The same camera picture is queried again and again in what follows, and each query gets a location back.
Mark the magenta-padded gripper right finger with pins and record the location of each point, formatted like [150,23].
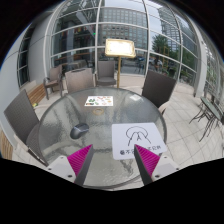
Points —
[148,160]

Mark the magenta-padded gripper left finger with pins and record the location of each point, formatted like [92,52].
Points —
[80,160]

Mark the black computer mouse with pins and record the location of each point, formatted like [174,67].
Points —
[79,130]

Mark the colourful printed menu sheet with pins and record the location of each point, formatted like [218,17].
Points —
[99,101]

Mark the dark grey wicker chair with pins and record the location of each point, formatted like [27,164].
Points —
[158,86]
[20,116]

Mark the wooden slatted bench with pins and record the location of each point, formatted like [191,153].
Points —
[6,146]
[36,94]

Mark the green metal garden table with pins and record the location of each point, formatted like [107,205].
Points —
[210,108]

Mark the brown wicker armchair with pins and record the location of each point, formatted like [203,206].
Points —
[55,75]

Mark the grey wicker armchair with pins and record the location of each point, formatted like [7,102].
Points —
[106,71]

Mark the gold menu stand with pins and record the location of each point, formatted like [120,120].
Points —
[120,47]

